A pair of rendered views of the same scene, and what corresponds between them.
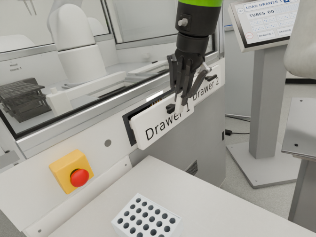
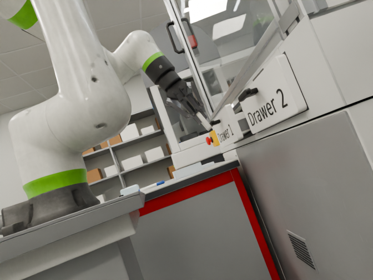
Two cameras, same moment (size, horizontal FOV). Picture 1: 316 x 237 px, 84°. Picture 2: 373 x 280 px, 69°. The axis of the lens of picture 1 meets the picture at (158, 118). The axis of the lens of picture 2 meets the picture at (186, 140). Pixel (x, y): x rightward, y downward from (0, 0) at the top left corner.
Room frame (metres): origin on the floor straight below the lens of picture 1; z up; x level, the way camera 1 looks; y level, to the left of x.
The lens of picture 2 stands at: (1.00, -0.85, 0.80)
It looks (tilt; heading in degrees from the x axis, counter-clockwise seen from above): 5 degrees up; 128
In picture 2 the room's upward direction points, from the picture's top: 20 degrees counter-clockwise
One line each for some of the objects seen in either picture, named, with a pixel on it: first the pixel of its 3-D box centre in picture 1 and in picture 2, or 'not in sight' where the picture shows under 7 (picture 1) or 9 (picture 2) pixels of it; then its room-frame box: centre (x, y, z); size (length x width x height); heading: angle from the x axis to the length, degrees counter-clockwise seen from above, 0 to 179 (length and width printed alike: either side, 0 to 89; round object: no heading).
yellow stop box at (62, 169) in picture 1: (73, 171); (216, 138); (0.34, 0.22, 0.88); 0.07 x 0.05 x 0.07; 132
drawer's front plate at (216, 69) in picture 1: (204, 84); (265, 102); (0.79, -0.24, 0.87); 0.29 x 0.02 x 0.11; 132
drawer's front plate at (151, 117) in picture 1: (167, 114); (225, 129); (0.55, -0.04, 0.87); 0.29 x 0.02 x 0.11; 132
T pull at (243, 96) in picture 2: (209, 77); (248, 93); (0.77, -0.26, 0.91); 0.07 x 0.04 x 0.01; 132
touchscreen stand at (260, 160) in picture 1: (270, 106); not in sight; (1.11, -0.81, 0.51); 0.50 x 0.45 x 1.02; 178
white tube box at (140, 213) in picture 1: (146, 225); (187, 170); (0.24, 0.07, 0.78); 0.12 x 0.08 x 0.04; 47
